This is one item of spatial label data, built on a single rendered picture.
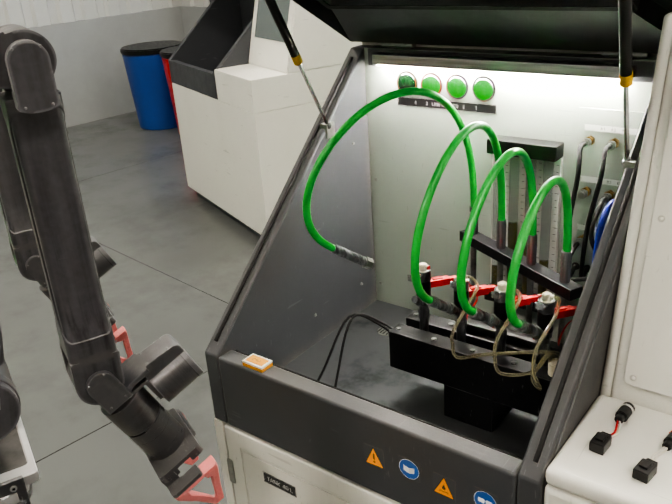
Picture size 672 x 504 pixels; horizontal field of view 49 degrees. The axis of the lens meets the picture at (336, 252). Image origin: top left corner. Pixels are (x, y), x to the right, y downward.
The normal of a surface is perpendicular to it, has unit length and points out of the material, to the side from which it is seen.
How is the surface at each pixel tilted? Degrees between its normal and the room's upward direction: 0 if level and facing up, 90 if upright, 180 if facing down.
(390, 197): 90
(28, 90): 90
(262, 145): 90
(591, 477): 0
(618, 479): 0
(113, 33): 90
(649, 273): 76
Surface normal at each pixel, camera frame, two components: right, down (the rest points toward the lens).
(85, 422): -0.07, -0.91
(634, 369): -0.60, 0.13
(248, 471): -0.60, 0.36
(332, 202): 0.79, 0.19
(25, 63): 0.51, 0.32
